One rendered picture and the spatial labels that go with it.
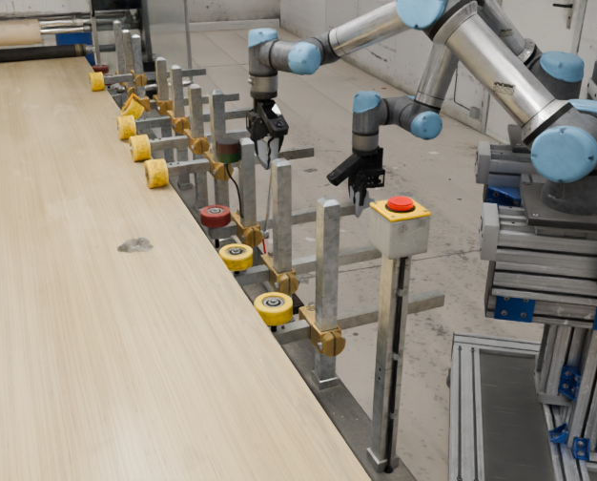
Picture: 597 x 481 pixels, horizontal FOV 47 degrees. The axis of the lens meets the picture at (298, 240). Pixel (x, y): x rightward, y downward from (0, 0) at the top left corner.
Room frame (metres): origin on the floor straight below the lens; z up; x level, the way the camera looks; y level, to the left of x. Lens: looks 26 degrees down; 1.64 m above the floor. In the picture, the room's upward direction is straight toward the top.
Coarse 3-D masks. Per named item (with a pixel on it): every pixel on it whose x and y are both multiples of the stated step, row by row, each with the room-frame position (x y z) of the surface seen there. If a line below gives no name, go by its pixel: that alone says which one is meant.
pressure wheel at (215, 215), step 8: (208, 208) 1.69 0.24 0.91; (216, 208) 1.68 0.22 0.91; (224, 208) 1.69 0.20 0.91; (200, 216) 1.67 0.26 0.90; (208, 216) 1.64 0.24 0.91; (216, 216) 1.64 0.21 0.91; (224, 216) 1.65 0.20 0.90; (208, 224) 1.64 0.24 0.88; (216, 224) 1.64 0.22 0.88; (224, 224) 1.65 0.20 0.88; (216, 240) 1.67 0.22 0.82
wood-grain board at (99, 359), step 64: (64, 64) 3.59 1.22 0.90; (0, 128) 2.45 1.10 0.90; (64, 128) 2.45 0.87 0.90; (0, 192) 1.82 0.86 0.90; (64, 192) 1.82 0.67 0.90; (128, 192) 1.82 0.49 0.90; (0, 256) 1.43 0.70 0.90; (64, 256) 1.43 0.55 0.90; (128, 256) 1.43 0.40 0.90; (192, 256) 1.43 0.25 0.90; (0, 320) 1.15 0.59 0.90; (64, 320) 1.15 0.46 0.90; (128, 320) 1.15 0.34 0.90; (192, 320) 1.15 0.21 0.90; (256, 320) 1.15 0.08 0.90; (0, 384) 0.95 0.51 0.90; (64, 384) 0.95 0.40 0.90; (128, 384) 0.95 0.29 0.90; (192, 384) 0.95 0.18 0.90; (256, 384) 0.95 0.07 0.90; (0, 448) 0.79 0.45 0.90; (64, 448) 0.79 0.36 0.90; (128, 448) 0.79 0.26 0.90; (192, 448) 0.79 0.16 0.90; (256, 448) 0.79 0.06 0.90; (320, 448) 0.79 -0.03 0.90
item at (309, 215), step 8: (312, 208) 1.80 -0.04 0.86; (344, 208) 1.81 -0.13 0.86; (352, 208) 1.82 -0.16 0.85; (264, 216) 1.75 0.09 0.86; (272, 216) 1.75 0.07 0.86; (296, 216) 1.75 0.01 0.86; (304, 216) 1.76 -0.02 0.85; (312, 216) 1.77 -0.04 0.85; (232, 224) 1.69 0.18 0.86; (264, 224) 1.72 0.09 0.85; (272, 224) 1.73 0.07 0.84; (208, 232) 1.68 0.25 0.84; (216, 232) 1.66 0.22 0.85; (224, 232) 1.67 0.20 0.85; (232, 232) 1.68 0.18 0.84
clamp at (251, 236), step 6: (234, 216) 1.72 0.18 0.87; (240, 222) 1.68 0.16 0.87; (240, 228) 1.66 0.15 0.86; (246, 228) 1.65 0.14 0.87; (252, 228) 1.65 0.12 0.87; (258, 228) 1.66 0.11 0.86; (240, 234) 1.66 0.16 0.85; (246, 234) 1.63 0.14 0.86; (252, 234) 1.63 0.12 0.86; (258, 234) 1.64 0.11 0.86; (240, 240) 1.66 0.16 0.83; (246, 240) 1.62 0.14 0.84; (252, 240) 1.63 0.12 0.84; (258, 240) 1.64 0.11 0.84; (252, 246) 1.63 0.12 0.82
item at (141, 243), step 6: (126, 240) 1.47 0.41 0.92; (132, 240) 1.47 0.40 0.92; (138, 240) 1.49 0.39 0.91; (144, 240) 1.47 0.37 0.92; (150, 240) 1.50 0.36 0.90; (120, 246) 1.45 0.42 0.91; (126, 246) 1.46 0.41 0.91; (132, 246) 1.45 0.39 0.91; (138, 246) 1.46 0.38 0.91; (144, 246) 1.46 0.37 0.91; (150, 246) 1.46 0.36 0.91
